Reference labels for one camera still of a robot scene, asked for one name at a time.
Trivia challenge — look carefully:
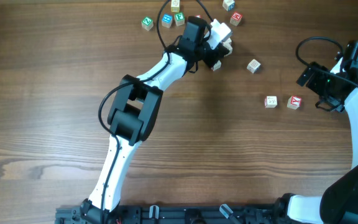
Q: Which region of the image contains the plain red trimmed block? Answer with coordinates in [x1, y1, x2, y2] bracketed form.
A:
[211, 60, 221, 71]

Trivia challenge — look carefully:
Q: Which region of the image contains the red Y letter block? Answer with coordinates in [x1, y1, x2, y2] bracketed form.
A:
[287, 96, 302, 110]

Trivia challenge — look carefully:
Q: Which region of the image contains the plain wooden picture block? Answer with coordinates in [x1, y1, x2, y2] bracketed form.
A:
[264, 96, 278, 108]

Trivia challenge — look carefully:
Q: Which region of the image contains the green edged plain block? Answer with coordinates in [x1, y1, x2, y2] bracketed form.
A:
[223, 43, 233, 57]

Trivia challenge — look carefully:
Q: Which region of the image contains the red edged plain block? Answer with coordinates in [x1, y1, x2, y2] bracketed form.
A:
[225, 38, 232, 44]

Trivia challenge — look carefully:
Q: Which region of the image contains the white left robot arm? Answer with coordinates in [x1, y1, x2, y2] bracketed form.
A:
[80, 16, 232, 223]

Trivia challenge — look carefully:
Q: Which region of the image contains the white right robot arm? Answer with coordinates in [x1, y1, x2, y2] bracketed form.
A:
[270, 40, 358, 223]

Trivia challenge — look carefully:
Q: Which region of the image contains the plain B letter block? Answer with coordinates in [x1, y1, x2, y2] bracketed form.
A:
[247, 59, 261, 73]

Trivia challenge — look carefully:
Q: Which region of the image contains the red M letter block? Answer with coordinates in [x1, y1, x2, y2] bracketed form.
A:
[230, 12, 243, 26]

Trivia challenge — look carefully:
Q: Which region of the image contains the green F letter block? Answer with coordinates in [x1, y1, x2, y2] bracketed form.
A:
[174, 12, 185, 26]

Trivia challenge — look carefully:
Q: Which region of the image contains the blue white corner block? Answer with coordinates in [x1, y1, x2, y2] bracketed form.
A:
[223, 0, 235, 11]

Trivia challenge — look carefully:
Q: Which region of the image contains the blue letter block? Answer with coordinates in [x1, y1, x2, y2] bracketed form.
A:
[162, 14, 173, 28]

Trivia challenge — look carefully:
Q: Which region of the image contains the yellow letter block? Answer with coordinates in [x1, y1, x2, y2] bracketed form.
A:
[170, 0, 180, 12]

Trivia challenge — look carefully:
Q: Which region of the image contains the green Z letter block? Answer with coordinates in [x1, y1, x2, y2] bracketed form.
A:
[141, 16, 154, 31]

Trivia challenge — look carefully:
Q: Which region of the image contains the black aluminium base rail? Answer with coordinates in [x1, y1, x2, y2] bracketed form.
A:
[54, 202, 333, 224]

